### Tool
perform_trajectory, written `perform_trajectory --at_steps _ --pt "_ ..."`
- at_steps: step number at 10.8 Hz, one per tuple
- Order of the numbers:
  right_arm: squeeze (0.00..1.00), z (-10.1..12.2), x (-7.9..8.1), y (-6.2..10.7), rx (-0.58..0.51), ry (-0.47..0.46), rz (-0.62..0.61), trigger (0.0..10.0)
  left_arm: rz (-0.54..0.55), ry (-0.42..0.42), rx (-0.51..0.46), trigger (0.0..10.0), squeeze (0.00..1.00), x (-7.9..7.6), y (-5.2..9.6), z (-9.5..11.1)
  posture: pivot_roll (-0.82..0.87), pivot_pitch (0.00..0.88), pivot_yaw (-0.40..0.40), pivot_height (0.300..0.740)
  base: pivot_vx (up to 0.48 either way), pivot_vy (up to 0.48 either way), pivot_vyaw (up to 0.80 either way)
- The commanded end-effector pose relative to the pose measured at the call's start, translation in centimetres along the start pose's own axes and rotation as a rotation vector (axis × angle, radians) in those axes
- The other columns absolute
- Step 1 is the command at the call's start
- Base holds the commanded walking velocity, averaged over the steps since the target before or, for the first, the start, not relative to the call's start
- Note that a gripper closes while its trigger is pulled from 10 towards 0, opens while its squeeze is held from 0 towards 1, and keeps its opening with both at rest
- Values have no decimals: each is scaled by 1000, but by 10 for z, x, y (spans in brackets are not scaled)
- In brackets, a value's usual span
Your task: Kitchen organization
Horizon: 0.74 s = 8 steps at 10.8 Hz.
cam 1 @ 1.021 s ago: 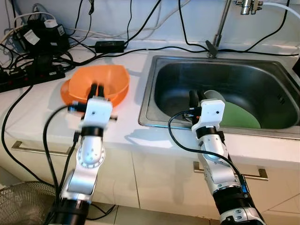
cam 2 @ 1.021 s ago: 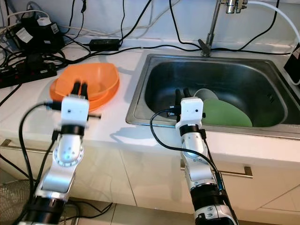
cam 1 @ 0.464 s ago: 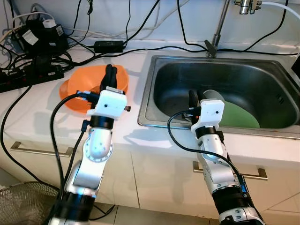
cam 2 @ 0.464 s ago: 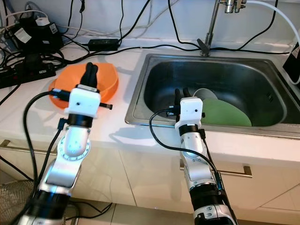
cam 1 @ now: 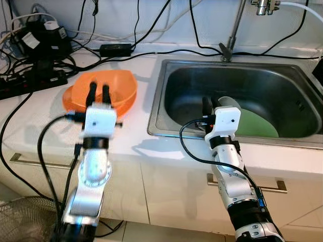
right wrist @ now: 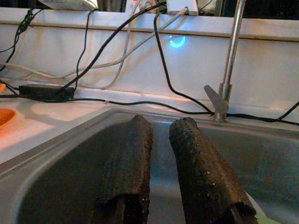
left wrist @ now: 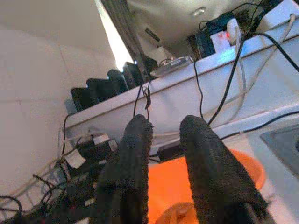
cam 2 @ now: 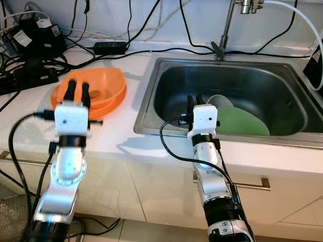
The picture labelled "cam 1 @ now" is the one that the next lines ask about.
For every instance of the green plate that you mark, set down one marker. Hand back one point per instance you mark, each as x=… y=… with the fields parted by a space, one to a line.
x=257 y=126

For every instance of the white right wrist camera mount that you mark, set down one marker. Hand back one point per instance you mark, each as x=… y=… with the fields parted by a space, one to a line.
x=224 y=121

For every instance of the stainless steel sink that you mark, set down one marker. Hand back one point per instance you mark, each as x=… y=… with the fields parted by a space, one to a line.
x=186 y=85

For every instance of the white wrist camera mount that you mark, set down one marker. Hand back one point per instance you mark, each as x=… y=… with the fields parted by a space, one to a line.
x=99 y=121
x=224 y=121

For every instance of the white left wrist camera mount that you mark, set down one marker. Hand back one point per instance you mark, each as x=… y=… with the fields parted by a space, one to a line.
x=99 y=121

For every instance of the black power strip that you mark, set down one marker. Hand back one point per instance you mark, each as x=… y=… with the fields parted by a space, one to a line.
x=45 y=79

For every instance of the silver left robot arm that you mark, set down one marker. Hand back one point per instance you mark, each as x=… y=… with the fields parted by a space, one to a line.
x=95 y=171

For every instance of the white kitchen cabinet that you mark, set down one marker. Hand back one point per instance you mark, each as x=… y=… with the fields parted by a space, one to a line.
x=166 y=186

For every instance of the metal faucet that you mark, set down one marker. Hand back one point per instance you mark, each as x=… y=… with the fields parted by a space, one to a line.
x=225 y=50

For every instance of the black power adapter brick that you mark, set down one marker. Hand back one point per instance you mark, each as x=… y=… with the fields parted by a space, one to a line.
x=116 y=50

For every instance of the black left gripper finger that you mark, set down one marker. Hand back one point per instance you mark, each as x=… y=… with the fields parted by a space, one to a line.
x=107 y=96
x=92 y=93

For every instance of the black charger box white labels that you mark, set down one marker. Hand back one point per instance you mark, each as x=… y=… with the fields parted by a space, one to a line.
x=50 y=43

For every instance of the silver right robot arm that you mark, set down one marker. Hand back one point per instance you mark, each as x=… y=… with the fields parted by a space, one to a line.
x=229 y=166

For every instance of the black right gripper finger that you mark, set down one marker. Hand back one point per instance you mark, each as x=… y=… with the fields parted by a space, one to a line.
x=207 y=107

